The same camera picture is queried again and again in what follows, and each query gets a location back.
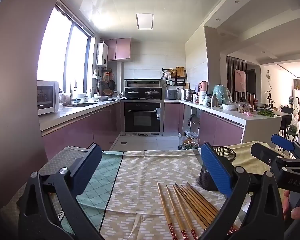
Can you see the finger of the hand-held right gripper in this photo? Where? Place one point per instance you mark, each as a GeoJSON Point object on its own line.
{"type": "Point", "coordinates": [265, 155]}
{"type": "Point", "coordinates": [282, 141]}

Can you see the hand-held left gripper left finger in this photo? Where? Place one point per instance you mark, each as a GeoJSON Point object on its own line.
{"type": "Point", "coordinates": [88, 170]}

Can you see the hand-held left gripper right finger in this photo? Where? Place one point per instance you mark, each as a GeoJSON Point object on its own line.
{"type": "Point", "coordinates": [216, 167]}

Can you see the black mesh utensil holder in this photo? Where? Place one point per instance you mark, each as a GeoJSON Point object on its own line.
{"type": "Point", "coordinates": [207, 177]}

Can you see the bunch of wooden chopsticks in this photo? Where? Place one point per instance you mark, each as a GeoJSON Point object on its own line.
{"type": "Point", "coordinates": [187, 200]}

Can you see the white plastic bag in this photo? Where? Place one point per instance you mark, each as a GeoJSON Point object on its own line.
{"type": "Point", "coordinates": [294, 123]}

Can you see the black dining chair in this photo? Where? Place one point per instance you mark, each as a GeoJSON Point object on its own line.
{"type": "Point", "coordinates": [287, 112]}

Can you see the white kitchen counter peninsula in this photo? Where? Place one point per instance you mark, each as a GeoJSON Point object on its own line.
{"type": "Point", "coordinates": [255, 127]}

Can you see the green leafy vegetables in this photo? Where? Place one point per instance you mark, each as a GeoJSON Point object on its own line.
{"type": "Point", "coordinates": [265, 113]}

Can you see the plastic bag of greens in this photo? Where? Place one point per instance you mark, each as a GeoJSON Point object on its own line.
{"type": "Point", "coordinates": [193, 141]}

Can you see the plastic oil bottle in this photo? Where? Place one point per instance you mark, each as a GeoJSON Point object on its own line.
{"type": "Point", "coordinates": [182, 142]}

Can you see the pink base cabinet run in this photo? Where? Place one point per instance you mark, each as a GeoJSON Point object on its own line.
{"type": "Point", "coordinates": [85, 127]}

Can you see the clear plastic container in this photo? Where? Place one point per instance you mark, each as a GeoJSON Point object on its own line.
{"type": "Point", "coordinates": [244, 108]}

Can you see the brown tumbler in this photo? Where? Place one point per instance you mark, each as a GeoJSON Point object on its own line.
{"type": "Point", "coordinates": [252, 100]}

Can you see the patterned beige green tablecloth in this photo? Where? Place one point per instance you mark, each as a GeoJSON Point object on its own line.
{"type": "Point", "coordinates": [145, 175]}

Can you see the white bowl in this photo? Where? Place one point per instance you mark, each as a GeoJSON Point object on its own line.
{"type": "Point", "coordinates": [229, 107]}

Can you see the kitchen sink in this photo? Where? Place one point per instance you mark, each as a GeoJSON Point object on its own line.
{"type": "Point", "coordinates": [82, 104]}

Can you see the metal bowl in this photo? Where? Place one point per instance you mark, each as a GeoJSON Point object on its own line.
{"type": "Point", "coordinates": [103, 98]}

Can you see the teal plastic bag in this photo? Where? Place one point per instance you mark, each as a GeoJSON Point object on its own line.
{"type": "Point", "coordinates": [220, 92]}

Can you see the integrated stove with oven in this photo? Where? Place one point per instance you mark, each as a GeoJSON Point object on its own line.
{"type": "Point", "coordinates": [142, 117]}

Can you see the sink faucet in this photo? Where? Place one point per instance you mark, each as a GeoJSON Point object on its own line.
{"type": "Point", "coordinates": [72, 95]}

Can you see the stainless steel pot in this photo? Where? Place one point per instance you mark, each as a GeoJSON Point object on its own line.
{"type": "Point", "coordinates": [189, 95]}

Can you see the pink kettle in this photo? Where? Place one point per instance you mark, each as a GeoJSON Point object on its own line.
{"type": "Point", "coordinates": [203, 88]}

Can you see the striped partition screen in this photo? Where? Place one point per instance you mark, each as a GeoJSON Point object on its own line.
{"type": "Point", "coordinates": [231, 80]}

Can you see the woven basket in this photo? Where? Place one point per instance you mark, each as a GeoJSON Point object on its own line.
{"type": "Point", "coordinates": [108, 92]}

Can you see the white countertop oven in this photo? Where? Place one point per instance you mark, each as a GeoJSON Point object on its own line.
{"type": "Point", "coordinates": [47, 97]}

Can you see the black wok with glass lid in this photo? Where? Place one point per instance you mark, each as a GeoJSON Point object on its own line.
{"type": "Point", "coordinates": [132, 94]}
{"type": "Point", "coordinates": [152, 94]}

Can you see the hanging frying pan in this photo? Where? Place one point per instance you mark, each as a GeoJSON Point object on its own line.
{"type": "Point", "coordinates": [112, 84]}

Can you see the wooden cutting board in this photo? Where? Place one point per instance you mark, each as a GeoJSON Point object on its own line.
{"type": "Point", "coordinates": [181, 72]}

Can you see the kitchen window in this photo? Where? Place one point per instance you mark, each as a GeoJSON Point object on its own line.
{"type": "Point", "coordinates": [62, 50]}

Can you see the ceiling light panel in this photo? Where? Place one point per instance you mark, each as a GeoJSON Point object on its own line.
{"type": "Point", "coordinates": [144, 21]}

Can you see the wall clock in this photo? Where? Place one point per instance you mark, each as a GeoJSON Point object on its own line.
{"type": "Point", "coordinates": [269, 76]}

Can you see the pink wall picture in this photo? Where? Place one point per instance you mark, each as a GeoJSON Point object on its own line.
{"type": "Point", "coordinates": [239, 80]}

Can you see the black wall rack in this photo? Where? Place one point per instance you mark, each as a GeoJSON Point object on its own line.
{"type": "Point", "coordinates": [178, 81]}

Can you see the white wall water heater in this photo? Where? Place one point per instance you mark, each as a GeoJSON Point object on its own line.
{"type": "Point", "coordinates": [102, 55]}

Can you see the pink wall cabinet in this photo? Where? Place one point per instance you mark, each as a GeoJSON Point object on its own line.
{"type": "Point", "coordinates": [118, 48]}

